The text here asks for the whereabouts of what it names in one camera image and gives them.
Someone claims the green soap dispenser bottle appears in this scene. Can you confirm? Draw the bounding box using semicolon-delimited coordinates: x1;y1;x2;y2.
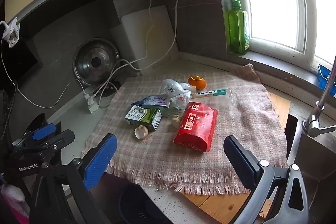
228;0;249;55

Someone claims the white clip device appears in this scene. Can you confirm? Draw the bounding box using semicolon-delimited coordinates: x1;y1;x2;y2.
1;17;20;48

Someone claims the beige food scrap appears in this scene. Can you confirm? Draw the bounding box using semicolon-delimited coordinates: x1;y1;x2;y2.
171;115;182;128

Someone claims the black dish with scraps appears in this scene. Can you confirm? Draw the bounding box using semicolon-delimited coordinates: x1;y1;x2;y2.
100;80;121;98

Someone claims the blue basket on sill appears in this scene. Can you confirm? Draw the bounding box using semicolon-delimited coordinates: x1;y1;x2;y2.
317;64;336;97

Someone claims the chrome faucet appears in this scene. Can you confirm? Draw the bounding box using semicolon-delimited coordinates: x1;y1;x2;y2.
302;61;335;138

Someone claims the steel pot lid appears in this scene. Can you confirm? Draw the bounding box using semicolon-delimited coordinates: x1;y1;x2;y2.
72;38;120;86

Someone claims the pink plaid cloth mat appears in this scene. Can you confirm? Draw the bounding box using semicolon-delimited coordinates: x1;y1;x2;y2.
84;64;287;195

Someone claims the white cable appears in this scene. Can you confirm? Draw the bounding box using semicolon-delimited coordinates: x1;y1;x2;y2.
92;0;190;106

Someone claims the toothpaste tube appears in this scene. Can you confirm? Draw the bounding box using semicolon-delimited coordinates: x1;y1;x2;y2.
131;94;169;108

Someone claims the pink sleeve with white cuff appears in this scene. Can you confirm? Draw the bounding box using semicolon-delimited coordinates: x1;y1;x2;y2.
1;184;30;224

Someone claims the white cutting board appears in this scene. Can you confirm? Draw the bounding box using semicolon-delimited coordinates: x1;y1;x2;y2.
110;6;179;76

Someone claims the white plastic bag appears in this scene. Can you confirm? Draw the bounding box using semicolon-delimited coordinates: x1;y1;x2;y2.
160;79;197;113

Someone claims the green milk carton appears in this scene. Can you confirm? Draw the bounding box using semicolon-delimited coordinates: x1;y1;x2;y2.
125;105;162;131

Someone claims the white power strip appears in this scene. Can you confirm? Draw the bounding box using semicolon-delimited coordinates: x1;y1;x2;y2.
84;93;99;113

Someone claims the broken eggshell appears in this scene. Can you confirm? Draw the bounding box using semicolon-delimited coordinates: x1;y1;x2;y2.
134;125;149;140

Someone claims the red snack bag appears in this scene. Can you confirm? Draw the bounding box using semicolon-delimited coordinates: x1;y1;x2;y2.
173;102;218;153

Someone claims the crushed clear plastic bottle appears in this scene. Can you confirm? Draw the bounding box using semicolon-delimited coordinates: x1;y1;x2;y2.
190;89;233;109

